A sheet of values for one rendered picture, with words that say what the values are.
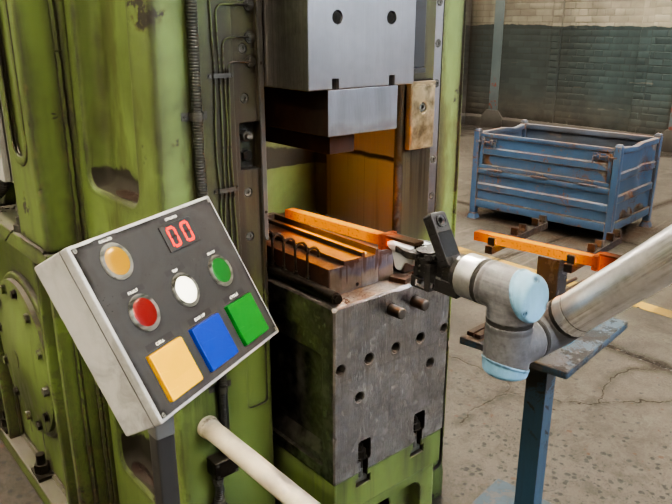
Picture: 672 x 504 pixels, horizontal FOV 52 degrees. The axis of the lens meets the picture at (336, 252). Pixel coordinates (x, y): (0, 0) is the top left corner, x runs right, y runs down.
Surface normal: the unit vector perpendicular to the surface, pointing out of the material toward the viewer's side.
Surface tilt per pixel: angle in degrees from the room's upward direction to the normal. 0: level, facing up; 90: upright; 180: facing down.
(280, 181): 90
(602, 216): 90
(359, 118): 90
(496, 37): 90
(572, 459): 0
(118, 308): 60
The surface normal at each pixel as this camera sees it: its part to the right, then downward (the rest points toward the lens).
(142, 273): 0.79, -0.36
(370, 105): 0.65, 0.24
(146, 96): -0.76, 0.18
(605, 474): 0.00, -0.95
